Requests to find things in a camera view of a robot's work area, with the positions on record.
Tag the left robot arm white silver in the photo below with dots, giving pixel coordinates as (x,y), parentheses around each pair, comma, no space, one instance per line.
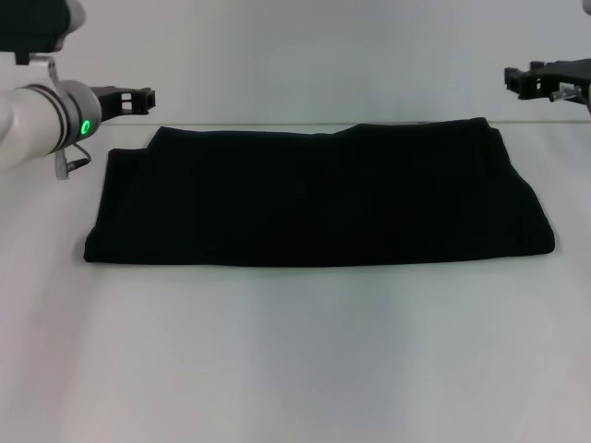
(41,120)

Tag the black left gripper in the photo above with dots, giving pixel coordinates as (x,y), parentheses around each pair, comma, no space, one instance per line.
(107,102)

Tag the black t-shirt with FREE print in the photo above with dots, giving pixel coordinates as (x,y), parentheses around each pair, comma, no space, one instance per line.
(314,198)

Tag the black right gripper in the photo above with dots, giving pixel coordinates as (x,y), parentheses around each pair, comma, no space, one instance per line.
(568,74)

